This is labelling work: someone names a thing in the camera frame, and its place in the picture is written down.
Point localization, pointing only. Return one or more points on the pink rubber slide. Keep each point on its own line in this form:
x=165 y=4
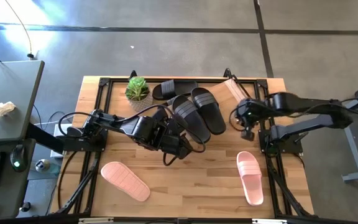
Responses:
x=252 y=183
x=124 y=180

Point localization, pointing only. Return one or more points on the succulent in patterned pot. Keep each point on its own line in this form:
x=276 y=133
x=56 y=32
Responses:
x=137 y=88

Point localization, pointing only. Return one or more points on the white edge bracket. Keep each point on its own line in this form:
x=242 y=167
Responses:
x=269 y=221
x=95 y=220

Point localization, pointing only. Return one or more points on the black computer mouse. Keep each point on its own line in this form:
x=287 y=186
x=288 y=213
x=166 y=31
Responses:
x=18 y=155

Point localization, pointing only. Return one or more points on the dark grey desk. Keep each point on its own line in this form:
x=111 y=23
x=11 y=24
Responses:
x=8 y=193

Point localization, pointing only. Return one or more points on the wooden shelf black metal frame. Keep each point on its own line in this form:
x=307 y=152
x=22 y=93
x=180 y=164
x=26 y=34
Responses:
x=225 y=96

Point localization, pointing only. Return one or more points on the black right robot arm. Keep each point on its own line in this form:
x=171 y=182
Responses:
x=306 y=104

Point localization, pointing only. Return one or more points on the black aluminium table frame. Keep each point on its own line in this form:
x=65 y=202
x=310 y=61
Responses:
x=103 y=82

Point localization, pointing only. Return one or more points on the white power box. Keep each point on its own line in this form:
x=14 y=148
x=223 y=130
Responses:
x=61 y=130

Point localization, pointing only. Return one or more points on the crumpled white tissue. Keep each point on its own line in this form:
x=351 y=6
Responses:
x=2 y=109

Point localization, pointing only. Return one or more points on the black striped rubber slide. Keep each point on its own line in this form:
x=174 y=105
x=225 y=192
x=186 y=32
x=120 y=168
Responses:
x=172 y=88
x=211 y=115
x=194 y=124

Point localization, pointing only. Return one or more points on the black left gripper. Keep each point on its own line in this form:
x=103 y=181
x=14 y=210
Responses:
x=172 y=141

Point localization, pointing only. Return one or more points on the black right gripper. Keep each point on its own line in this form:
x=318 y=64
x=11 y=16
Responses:
x=253 y=112

